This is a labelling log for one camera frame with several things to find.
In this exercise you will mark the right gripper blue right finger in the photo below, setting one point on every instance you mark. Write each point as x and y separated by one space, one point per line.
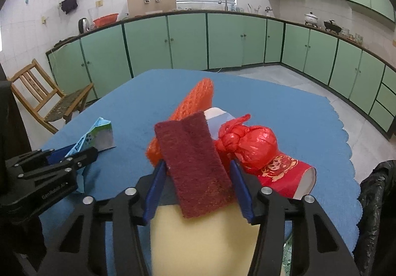
241 182

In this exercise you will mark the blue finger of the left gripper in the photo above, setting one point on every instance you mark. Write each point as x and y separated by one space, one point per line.
81 159
59 155

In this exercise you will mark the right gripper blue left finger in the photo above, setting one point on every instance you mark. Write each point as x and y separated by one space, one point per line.
153 186

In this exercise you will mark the light blue milk carton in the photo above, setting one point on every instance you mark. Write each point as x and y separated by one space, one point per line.
99 136

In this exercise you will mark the maroon yellow scouring sponge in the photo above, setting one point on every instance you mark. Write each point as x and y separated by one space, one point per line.
201 201

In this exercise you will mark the red paper cup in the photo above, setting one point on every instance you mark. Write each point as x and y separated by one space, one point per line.
288 176

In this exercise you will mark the red knotted plastic bag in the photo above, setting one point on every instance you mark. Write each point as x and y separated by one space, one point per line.
253 146

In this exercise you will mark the blue white paper cup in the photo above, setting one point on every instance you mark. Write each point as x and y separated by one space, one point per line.
215 118

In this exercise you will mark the orange foam net sleeve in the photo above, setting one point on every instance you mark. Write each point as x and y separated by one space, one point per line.
198 99

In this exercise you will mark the black trash bag bin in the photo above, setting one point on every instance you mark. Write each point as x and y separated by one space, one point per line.
374 253

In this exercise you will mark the green lower kitchen cabinets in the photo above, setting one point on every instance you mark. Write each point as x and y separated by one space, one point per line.
110 56

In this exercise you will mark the wooden chair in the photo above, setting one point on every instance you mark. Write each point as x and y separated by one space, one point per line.
52 104

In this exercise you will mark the blue table mat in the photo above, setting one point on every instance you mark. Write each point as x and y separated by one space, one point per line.
306 126

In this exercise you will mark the steel electric kettle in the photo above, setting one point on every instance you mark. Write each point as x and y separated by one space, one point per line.
83 25

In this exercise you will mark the red plastic basin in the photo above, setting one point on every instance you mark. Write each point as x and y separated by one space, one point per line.
105 20

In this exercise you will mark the dark hanging towel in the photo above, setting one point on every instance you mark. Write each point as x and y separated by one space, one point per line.
68 6

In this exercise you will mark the white cooking pot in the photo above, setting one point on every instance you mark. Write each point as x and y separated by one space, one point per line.
311 20

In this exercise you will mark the black wok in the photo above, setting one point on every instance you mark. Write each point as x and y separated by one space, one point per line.
331 26

